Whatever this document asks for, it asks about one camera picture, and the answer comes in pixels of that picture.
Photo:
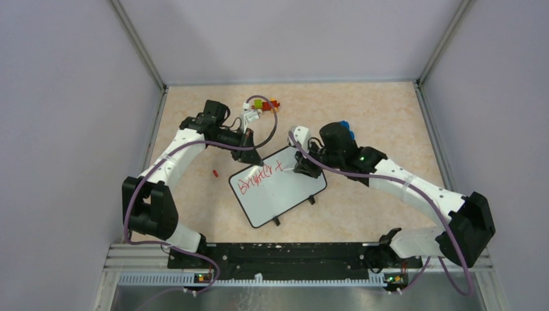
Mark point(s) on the blue toy car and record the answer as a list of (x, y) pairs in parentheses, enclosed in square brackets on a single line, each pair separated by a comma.
[(346, 125)]

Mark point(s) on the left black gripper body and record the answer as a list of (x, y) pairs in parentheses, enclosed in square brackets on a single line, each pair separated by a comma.
[(236, 138)]

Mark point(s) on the red green toy train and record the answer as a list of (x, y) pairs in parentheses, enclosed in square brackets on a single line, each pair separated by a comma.
[(263, 105)]

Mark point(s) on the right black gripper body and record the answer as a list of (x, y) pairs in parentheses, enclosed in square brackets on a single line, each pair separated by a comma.
[(333, 159)]

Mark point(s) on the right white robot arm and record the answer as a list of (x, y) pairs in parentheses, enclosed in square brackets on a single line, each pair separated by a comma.
[(463, 223)]

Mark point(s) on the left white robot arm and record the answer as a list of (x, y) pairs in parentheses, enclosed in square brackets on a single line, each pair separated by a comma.
[(148, 206)]

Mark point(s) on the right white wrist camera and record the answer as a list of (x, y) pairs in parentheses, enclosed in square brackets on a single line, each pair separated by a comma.
[(300, 134)]

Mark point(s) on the grey slotted cable duct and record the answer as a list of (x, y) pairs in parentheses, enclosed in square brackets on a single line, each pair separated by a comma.
[(185, 279)]

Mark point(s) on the small whiteboard with stand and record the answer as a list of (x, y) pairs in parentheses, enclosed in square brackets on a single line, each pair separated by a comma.
[(265, 193)]

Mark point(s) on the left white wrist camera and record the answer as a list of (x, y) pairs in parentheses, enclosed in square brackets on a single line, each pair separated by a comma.
[(249, 115)]

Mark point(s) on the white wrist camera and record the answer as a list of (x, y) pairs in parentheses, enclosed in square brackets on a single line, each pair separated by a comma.
[(300, 134), (249, 115)]

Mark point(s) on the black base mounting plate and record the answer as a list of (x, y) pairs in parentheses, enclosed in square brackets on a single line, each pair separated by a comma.
[(353, 254)]

